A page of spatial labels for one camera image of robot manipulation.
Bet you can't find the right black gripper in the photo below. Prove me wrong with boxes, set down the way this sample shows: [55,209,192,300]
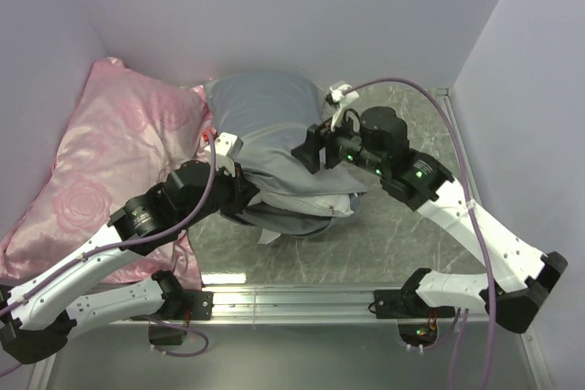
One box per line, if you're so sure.
[290,104,387,176]

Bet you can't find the pink floral pillow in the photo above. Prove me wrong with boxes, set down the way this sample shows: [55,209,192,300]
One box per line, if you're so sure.
[1,58,211,285]

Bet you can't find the grey pillowcase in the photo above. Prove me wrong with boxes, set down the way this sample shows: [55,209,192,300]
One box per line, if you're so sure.
[204,71,367,244]

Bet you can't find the aluminium mounting rail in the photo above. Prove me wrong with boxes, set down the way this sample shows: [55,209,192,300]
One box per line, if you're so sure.
[104,283,463,326]

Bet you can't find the aluminium side rail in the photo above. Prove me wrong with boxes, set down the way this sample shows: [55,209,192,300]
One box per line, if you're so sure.
[436,86,490,227]

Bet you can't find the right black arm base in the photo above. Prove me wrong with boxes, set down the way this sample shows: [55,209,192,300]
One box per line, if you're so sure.
[368,290,439,350]

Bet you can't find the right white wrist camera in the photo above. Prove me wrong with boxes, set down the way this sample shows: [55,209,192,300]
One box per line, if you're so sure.
[325,81,359,132]

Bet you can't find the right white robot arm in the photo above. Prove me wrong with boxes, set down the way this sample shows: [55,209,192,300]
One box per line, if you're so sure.
[292,107,568,333]

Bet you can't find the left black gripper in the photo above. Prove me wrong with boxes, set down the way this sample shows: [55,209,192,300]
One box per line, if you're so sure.
[179,158,260,230]

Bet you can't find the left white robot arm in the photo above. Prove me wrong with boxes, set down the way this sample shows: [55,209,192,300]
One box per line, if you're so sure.
[1,161,259,364]

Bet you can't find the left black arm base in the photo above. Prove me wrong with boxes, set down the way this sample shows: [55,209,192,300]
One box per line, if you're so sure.
[148,290,214,348]

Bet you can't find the white pillow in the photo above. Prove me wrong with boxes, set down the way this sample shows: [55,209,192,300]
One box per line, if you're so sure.
[247,121,367,217]

